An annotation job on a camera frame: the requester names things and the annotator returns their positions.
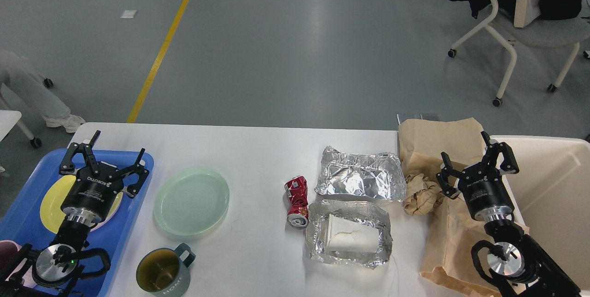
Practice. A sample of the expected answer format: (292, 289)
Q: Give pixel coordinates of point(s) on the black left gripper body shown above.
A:
(91, 197)

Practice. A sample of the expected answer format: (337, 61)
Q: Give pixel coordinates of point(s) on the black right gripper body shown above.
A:
(486, 197)

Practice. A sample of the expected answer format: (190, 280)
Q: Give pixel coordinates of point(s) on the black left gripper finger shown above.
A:
(67, 167)
(117, 178)

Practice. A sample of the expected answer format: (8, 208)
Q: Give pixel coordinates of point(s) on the light green plate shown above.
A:
(191, 202)

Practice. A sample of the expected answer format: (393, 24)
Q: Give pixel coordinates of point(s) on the teal mug yellow inside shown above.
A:
(165, 272)

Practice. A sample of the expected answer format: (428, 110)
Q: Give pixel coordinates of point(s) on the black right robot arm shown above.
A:
(513, 262)

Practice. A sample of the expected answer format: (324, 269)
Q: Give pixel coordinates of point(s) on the crumpled brown paper ball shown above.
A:
(423, 196)

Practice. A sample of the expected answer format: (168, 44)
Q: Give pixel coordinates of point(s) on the yellow plate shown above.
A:
(53, 217)

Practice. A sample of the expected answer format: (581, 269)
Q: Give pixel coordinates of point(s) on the lower brown paper bag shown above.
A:
(447, 259)

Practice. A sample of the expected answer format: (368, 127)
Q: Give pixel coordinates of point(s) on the brown paper bag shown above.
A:
(423, 141)
(447, 259)

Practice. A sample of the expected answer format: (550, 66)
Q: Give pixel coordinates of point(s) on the upper brown paper bag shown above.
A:
(423, 141)

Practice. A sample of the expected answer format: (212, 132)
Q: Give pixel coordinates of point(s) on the beige plastic bin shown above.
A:
(552, 192)

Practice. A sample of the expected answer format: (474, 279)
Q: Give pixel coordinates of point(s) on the crumpled aluminium foil sheet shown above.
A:
(376, 176)

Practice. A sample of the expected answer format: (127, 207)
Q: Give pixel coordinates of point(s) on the blue plastic tray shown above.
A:
(69, 223)

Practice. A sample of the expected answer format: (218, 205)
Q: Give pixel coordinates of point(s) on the grey floor plate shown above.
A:
(434, 117)

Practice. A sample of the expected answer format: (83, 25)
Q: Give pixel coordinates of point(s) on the white chair at left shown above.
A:
(11, 118)

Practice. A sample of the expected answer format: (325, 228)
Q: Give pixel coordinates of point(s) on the pink ribbed cup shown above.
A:
(8, 250)

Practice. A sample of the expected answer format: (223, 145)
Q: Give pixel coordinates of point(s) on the white paper cup lying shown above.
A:
(348, 236)

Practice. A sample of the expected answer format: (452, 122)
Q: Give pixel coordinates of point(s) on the aluminium foil tray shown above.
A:
(362, 212)

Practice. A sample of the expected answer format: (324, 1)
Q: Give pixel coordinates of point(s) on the grey white office chair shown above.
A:
(540, 33)

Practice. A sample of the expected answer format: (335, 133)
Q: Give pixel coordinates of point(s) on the crushed red soda can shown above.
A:
(296, 191)

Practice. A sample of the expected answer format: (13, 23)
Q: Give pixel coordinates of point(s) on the white paper scrap on floor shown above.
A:
(128, 14)

